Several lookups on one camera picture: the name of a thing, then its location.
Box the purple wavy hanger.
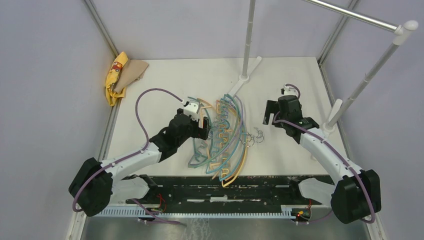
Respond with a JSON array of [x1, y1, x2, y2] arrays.
[[188, 94, 264, 171]]

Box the green wavy hanger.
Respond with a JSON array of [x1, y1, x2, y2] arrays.
[[188, 94, 243, 172]]

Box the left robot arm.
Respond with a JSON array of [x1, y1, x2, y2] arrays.
[[68, 108, 211, 217]]

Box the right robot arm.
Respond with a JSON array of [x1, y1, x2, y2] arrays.
[[263, 95, 382, 224]]

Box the peach plastic hanger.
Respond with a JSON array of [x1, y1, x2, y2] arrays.
[[196, 98, 215, 159]]

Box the orange wavy hanger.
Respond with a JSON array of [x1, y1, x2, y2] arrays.
[[207, 97, 241, 180]]

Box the yellow wavy hanger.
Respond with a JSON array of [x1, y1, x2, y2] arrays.
[[216, 102, 253, 188]]

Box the beige cloth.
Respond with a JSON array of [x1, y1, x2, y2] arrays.
[[112, 59, 149, 94]]

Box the yellow patterned cloth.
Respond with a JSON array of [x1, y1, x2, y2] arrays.
[[104, 52, 129, 107]]

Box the white garment rack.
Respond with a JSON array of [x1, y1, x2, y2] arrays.
[[228, 0, 420, 161]]

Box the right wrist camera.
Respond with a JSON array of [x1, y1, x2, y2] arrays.
[[281, 84, 298, 97]]

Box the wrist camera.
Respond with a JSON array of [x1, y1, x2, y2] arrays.
[[183, 101, 201, 118], [281, 84, 298, 97]]

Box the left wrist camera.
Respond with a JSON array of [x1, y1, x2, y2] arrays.
[[183, 101, 201, 118]]

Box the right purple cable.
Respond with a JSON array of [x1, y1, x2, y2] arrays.
[[272, 83, 377, 225]]

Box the purple cable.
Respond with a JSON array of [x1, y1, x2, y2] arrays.
[[272, 83, 377, 225], [72, 88, 184, 213]]

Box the white cable duct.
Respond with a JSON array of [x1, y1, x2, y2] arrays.
[[86, 206, 296, 219]]

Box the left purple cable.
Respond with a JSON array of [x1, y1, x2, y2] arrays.
[[72, 88, 184, 213]]

